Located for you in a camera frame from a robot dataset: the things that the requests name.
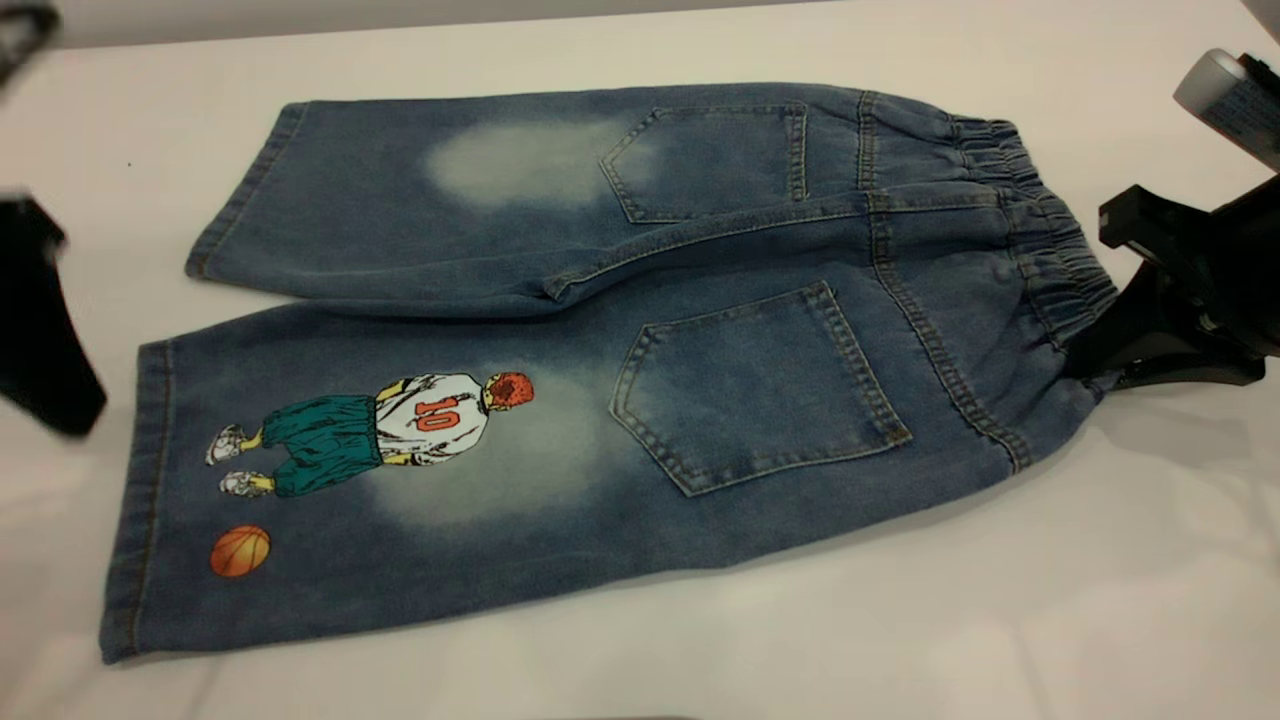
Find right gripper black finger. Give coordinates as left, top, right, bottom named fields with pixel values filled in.
left=1100, top=185, right=1216, bottom=276
left=1065, top=265, right=1266, bottom=391

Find blue denim printed shorts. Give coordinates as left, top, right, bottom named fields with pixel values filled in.
left=98, top=82, right=1121, bottom=666

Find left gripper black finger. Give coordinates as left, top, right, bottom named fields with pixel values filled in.
left=0, top=195, right=106, bottom=436

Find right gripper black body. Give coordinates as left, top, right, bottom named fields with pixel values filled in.
left=1190, top=178, right=1280, bottom=356

